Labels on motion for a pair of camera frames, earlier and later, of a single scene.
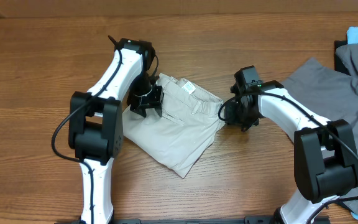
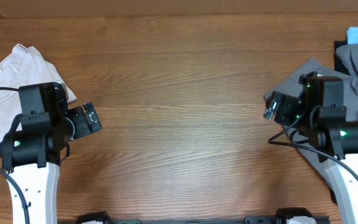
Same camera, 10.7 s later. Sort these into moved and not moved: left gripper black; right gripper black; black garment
Moved: left gripper black; right gripper black
Not moved: black garment
